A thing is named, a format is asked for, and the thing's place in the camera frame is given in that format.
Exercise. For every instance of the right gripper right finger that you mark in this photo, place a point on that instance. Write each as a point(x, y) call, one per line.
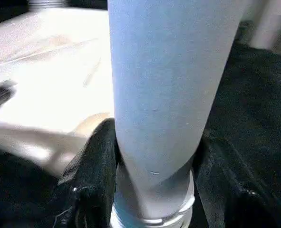
point(230, 194)

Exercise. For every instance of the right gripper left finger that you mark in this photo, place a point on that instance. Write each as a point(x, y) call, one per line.
point(88, 190)

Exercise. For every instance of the white plastic table top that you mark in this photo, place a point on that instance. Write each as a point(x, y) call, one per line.
point(50, 80)

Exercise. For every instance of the black work mat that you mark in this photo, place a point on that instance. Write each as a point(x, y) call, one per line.
point(259, 109)

